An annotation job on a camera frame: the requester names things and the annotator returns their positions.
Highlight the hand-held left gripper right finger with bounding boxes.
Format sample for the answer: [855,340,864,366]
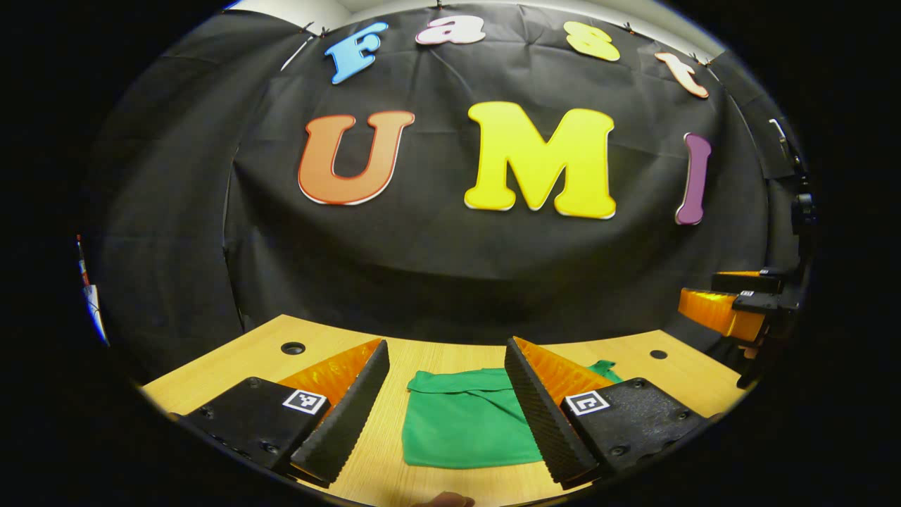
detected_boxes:
[504,336,712,492]

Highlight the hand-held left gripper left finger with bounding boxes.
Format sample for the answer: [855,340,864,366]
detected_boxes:
[172,339,391,489]

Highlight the green T-shirt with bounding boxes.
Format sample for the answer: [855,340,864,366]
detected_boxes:
[402,360,624,470]

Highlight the black backdrop cloth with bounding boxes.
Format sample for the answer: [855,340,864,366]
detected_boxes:
[81,4,807,381]

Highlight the computer monitor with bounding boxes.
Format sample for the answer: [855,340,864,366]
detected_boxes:
[75,234,111,346]

